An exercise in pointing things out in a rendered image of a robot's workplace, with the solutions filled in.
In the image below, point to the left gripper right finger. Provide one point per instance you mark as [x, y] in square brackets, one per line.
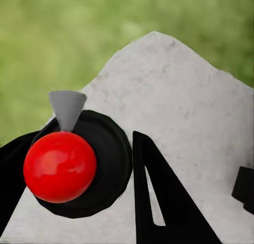
[185, 224]

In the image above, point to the insectifuge atomizer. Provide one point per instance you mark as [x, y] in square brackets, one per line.
[81, 162]

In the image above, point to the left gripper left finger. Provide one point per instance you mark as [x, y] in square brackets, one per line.
[12, 182]

